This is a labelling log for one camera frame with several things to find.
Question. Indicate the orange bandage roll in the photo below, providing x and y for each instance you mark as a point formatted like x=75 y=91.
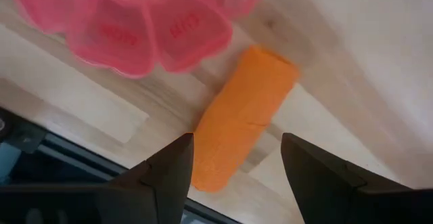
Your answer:
x=243 y=115

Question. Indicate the pink plastic pill organizer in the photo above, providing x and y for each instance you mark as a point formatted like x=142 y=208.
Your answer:
x=128 y=31

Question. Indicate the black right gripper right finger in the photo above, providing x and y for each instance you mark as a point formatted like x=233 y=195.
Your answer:
x=331 y=190

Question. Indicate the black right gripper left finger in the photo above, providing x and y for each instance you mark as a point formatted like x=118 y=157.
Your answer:
x=162 y=190

